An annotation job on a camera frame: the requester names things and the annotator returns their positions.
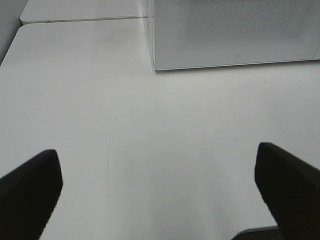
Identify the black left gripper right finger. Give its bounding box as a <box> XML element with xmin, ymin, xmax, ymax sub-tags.
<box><xmin>254</xmin><ymin>142</ymin><xmax>320</xmax><ymax>240</ymax></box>

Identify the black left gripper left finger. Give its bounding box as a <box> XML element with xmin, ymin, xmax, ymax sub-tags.
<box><xmin>0</xmin><ymin>149</ymin><xmax>63</xmax><ymax>240</ymax></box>

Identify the white microwave door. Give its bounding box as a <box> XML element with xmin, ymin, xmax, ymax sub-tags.
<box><xmin>147</xmin><ymin>0</ymin><xmax>320</xmax><ymax>71</ymax></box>

